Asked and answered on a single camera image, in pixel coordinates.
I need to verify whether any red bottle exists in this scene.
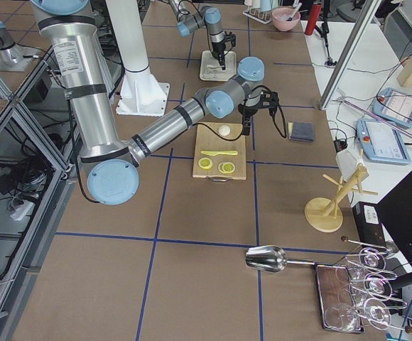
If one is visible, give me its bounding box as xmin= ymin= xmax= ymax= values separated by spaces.
xmin=304 ymin=1 xmax=322 ymax=36

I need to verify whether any yellow plastic knife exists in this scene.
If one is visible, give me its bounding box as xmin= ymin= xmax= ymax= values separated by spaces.
xmin=200 ymin=150 xmax=239 ymax=156

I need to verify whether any upper lemon slice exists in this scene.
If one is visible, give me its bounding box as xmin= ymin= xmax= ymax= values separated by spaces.
xmin=197 ymin=157 xmax=213 ymax=170

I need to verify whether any pink bowl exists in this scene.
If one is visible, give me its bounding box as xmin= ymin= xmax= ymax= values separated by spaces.
xmin=271 ymin=7 xmax=300 ymax=32

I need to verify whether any yellow sponge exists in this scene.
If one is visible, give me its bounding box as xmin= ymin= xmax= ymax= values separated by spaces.
xmin=288 ymin=121 xmax=293 ymax=139

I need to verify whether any wooden mug tree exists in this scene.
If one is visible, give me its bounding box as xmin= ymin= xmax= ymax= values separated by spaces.
xmin=304 ymin=163 xmax=378 ymax=233

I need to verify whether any wine glass rack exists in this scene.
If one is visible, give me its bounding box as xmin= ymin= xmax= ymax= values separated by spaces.
xmin=315 ymin=236 xmax=408 ymax=334

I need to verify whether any teach pendant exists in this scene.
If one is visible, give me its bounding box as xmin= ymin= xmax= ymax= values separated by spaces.
xmin=372 ymin=87 xmax=412 ymax=128
xmin=356 ymin=119 xmax=411 ymax=165

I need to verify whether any wooden cutting board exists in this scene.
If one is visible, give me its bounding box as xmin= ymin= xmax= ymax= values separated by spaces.
xmin=193 ymin=122 xmax=246 ymax=181

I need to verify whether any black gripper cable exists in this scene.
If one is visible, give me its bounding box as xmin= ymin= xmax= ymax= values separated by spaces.
xmin=200 ymin=85 xmax=289 ymax=142

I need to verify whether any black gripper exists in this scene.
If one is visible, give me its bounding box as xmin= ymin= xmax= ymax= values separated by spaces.
xmin=211 ymin=31 xmax=236 ymax=70
xmin=240 ymin=90 xmax=279 ymax=136

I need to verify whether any white bear tray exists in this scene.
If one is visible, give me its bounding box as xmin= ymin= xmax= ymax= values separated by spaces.
xmin=200 ymin=50 xmax=237 ymax=82

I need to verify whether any metal scoop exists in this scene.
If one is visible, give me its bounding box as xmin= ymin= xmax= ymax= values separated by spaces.
xmin=245 ymin=245 xmax=315 ymax=273

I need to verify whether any front lemon slice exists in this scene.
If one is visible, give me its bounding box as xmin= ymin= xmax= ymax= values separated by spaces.
xmin=217 ymin=161 xmax=236 ymax=174

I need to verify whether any lemon slice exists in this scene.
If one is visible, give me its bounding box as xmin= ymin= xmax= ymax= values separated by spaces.
xmin=197 ymin=157 xmax=213 ymax=170
xmin=217 ymin=161 xmax=236 ymax=174

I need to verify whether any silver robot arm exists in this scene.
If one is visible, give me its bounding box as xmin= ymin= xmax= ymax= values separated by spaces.
xmin=31 ymin=1 xmax=265 ymax=205
xmin=168 ymin=0 xmax=236 ymax=70

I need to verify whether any far teach pendant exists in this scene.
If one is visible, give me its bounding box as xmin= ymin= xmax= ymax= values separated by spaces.
xmin=372 ymin=87 xmax=412 ymax=128

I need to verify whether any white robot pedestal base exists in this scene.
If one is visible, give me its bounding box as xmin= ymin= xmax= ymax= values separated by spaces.
xmin=106 ymin=0 xmax=170 ymax=117

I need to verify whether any near teach pendant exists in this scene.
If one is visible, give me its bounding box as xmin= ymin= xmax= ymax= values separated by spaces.
xmin=356 ymin=119 xmax=411 ymax=165

